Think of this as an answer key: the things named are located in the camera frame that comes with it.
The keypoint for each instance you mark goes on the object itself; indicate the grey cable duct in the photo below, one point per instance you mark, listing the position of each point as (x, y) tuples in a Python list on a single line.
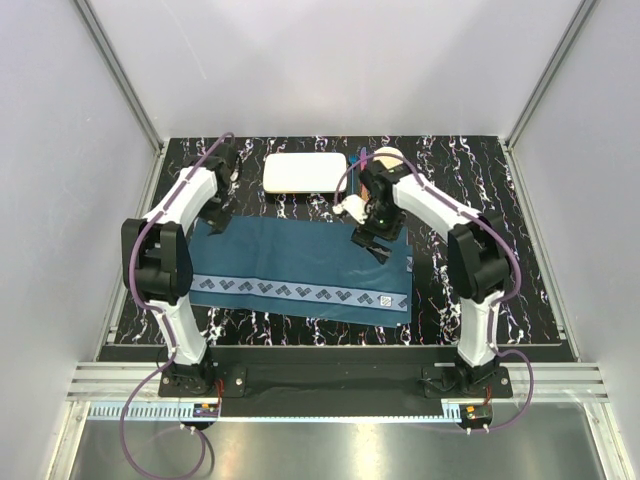
[(447, 413)]

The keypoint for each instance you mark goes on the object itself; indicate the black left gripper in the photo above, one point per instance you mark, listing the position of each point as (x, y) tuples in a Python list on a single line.
[(217, 219)]

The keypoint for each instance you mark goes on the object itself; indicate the blue patterned cloth placemat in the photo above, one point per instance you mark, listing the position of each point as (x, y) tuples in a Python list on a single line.
[(301, 268)]

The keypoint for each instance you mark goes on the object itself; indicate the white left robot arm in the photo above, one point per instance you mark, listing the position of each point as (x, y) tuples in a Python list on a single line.
[(157, 266)]

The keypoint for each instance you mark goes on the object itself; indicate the pink orange knife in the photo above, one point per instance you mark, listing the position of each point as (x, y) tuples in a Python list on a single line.
[(363, 191)]

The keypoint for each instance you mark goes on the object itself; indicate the left aluminium frame post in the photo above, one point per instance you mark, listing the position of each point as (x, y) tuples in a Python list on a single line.
[(102, 43)]

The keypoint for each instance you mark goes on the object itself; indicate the white rectangular plate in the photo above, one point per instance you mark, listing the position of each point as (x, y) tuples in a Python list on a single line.
[(304, 173)]

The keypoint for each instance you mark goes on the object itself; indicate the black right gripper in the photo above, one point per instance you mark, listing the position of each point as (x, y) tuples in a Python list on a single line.
[(364, 235)]

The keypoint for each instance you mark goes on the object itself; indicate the aluminium frame post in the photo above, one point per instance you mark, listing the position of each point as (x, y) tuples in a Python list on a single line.
[(102, 43), (573, 30)]

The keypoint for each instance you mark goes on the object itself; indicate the aluminium front rail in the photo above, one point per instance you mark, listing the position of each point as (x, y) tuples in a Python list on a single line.
[(545, 382)]

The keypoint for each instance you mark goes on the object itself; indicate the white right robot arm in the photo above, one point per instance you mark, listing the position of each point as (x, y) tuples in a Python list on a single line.
[(479, 261)]

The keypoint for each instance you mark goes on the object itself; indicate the yellow mug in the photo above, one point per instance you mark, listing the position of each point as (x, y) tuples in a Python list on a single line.
[(389, 157)]

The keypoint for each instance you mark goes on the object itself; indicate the right aluminium frame post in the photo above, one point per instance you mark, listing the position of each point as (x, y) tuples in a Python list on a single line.
[(573, 30)]

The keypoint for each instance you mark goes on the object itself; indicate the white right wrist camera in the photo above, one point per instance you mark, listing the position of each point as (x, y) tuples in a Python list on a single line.
[(354, 206)]

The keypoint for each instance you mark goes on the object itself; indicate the blue small fork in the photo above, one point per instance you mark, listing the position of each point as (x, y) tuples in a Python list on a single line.
[(353, 182)]

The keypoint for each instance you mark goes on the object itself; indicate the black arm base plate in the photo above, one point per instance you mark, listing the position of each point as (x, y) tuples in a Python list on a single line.
[(457, 379)]

